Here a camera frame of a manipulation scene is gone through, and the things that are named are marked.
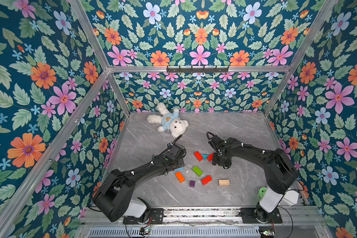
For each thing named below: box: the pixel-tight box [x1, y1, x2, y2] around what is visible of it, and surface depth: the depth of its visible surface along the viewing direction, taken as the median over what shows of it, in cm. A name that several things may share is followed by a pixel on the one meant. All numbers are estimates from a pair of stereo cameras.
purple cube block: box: [188, 179, 196, 188], surface depth 84 cm
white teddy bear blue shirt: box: [147, 102, 189, 138], surface depth 107 cm
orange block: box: [175, 171, 185, 184], surface depth 88 cm
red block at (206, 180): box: [200, 175, 213, 186], surface depth 86 cm
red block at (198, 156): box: [193, 150, 204, 162], surface depth 96 cm
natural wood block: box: [218, 179, 230, 186], surface depth 84 cm
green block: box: [192, 165, 203, 177], surface depth 90 cm
